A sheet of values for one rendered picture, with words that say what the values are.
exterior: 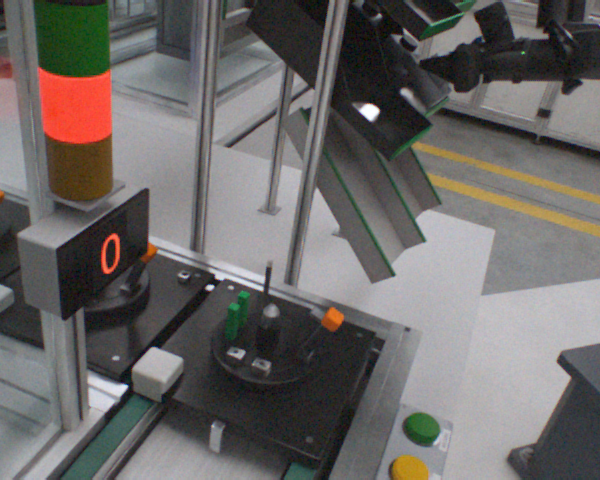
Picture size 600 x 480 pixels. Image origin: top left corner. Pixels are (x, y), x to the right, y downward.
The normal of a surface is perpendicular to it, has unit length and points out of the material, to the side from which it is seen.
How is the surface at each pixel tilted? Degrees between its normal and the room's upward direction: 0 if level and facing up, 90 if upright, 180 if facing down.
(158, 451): 0
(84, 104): 90
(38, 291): 90
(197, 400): 0
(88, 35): 90
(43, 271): 90
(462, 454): 0
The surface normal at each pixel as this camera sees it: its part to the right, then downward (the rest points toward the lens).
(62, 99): -0.07, 0.53
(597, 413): -0.92, 0.08
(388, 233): 0.70, -0.32
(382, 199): -0.52, 0.40
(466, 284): 0.14, -0.83
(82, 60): 0.48, 0.53
